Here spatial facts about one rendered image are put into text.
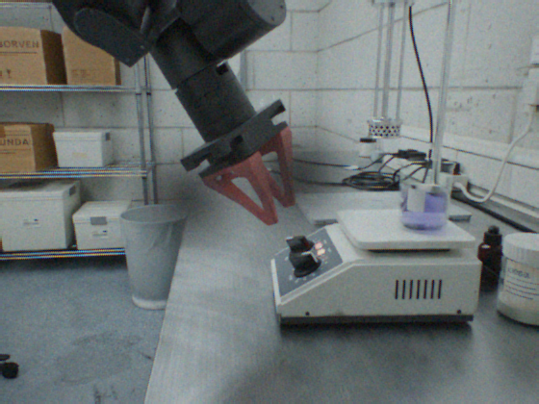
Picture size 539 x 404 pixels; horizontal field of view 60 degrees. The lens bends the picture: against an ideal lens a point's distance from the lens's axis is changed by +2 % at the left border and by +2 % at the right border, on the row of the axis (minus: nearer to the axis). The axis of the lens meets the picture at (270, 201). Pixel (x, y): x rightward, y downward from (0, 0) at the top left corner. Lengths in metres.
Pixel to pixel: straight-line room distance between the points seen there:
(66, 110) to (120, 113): 0.30
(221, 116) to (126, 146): 2.54
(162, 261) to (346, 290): 1.69
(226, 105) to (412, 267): 0.23
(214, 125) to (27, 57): 2.30
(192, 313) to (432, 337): 0.24
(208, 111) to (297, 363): 0.23
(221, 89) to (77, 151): 2.30
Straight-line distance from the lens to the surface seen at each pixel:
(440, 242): 0.48
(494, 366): 0.46
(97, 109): 2.96
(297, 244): 0.53
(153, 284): 2.15
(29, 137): 2.64
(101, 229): 2.63
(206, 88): 0.41
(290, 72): 2.91
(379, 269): 0.46
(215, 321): 0.49
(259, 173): 0.41
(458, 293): 0.50
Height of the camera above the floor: 0.98
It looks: 14 degrees down
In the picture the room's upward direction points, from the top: straight up
